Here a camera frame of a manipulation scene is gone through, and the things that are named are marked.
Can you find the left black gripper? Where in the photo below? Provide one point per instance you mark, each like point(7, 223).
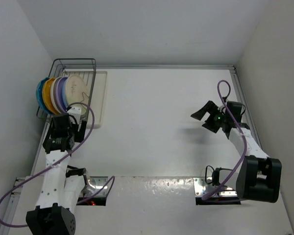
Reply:
point(78, 135)

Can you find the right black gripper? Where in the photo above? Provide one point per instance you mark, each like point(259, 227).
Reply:
point(209, 107)

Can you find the beige green leaf plate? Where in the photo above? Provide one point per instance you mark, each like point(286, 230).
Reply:
point(76, 90)

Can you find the cream plate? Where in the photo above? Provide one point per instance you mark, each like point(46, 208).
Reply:
point(52, 95)

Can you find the purple plate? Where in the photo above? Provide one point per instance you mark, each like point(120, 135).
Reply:
point(58, 94)

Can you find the teal polka dot plate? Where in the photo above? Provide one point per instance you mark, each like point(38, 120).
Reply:
point(39, 96)

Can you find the yellow polka dot plate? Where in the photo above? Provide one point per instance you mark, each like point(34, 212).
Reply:
point(46, 94)

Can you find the blue plate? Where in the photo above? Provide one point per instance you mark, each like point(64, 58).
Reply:
point(64, 91)

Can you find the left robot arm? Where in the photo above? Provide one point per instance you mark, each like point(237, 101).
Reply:
point(54, 210)

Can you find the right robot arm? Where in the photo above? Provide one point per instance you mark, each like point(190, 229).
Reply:
point(259, 175)

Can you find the cream drip tray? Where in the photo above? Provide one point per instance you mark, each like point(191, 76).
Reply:
point(97, 90)

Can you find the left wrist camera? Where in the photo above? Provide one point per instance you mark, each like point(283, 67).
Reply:
point(75, 112)

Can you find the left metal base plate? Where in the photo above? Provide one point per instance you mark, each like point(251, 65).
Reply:
point(95, 187)

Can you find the metal base plate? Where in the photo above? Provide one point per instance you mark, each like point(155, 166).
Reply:
point(95, 187)
point(201, 188)

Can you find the grey wire dish rack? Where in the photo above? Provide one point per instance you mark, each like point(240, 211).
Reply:
point(57, 67)

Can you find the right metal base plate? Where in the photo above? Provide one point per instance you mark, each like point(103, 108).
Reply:
point(201, 188)

